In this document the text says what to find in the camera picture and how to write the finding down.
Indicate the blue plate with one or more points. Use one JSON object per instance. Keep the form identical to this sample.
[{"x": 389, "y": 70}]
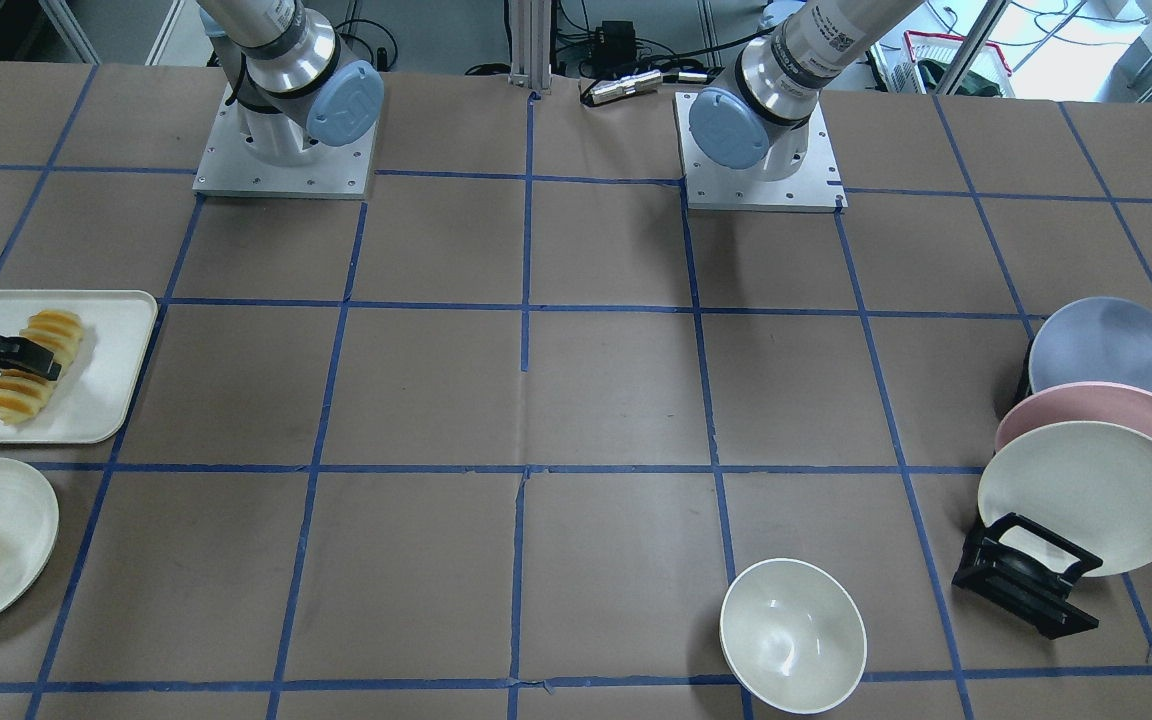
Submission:
[{"x": 1103, "y": 339}]

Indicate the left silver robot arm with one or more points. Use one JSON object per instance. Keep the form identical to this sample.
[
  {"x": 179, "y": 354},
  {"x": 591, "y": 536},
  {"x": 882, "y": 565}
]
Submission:
[{"x": 753, "y": 131}]

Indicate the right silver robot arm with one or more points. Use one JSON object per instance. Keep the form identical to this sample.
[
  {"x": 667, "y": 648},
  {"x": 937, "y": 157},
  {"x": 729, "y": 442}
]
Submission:
[{"x": 303, "y": 97}]

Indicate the pink plate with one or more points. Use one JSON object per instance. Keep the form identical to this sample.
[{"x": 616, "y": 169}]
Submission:
[{"x": 1109, "y": 402}]

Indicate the cream plate in rack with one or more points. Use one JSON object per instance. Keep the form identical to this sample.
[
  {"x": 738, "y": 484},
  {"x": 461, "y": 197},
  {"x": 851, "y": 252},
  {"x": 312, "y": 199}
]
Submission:
[{"x": 1089, "y": 482}]

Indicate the cream rectangular tray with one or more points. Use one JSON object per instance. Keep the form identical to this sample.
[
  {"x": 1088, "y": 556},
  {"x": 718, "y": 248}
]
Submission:
[{"x": 69, "y": 363}]

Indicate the black dish rack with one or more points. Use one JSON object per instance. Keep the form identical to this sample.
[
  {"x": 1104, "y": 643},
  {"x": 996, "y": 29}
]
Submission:
[{"x": 1019, "y": 583}]

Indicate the cream bowl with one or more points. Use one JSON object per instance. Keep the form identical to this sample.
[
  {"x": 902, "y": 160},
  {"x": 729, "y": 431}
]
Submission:
[{"x": 793, "y": 636}]

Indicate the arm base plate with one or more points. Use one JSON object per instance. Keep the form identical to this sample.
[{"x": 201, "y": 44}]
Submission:
[
  {"x": 799, "y": 173},
  {"x": 250, "y": 155}
]

